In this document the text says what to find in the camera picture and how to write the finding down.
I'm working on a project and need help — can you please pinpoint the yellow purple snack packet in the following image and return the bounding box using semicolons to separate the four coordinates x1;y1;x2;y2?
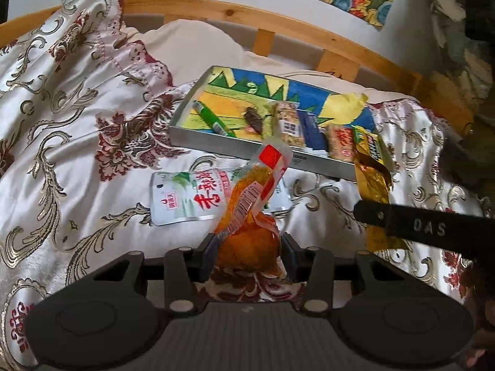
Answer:
352;126;391;167

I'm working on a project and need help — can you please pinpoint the wooden bed frame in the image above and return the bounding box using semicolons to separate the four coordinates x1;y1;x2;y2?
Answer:
0;0;476;136

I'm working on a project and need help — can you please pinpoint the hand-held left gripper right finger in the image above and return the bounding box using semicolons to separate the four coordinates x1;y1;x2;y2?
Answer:
280;232;410;315

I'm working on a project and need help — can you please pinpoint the white pillow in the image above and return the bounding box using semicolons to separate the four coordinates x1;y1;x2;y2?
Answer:
127;19;349;86

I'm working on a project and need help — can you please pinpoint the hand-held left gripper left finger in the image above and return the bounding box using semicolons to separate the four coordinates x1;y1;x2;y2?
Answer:
91;233;219;315

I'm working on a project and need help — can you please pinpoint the patterned cloth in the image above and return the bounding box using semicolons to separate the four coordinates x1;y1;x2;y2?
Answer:
425;0;495;93

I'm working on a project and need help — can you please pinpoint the beige red-print snack packet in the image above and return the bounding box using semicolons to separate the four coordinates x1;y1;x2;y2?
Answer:
325;124;358;163

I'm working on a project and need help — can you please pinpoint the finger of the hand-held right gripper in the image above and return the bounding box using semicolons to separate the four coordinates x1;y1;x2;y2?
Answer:
353;199;405;237

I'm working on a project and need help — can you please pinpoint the gold foil snack packet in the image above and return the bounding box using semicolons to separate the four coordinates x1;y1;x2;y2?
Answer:
354;151;408;256

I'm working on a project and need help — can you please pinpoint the green tube snack packet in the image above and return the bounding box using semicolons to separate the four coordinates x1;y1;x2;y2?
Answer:
192;100;236;138

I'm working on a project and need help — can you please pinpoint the colourful shallow tray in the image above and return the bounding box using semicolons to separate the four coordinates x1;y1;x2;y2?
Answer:
169;65;387;182

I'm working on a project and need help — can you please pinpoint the silver green snack packet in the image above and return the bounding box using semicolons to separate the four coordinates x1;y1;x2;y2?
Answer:
150;169;291;227

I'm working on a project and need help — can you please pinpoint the dark blue snack packet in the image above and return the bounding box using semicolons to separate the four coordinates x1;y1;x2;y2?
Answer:
299;110;329;155

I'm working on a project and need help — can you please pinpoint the clear grain bar packet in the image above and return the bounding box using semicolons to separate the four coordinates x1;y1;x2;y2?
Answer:
271;101;308;148

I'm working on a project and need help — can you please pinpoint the dark brown snack piece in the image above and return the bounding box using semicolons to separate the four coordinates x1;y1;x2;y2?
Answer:
242;107;267;132

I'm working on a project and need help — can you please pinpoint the orange snack packet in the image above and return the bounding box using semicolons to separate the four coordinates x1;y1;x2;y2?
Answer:
213;143;292;279

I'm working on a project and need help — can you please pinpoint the painted paper tray liner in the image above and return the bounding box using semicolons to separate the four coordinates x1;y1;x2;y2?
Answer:
182;67;372;151

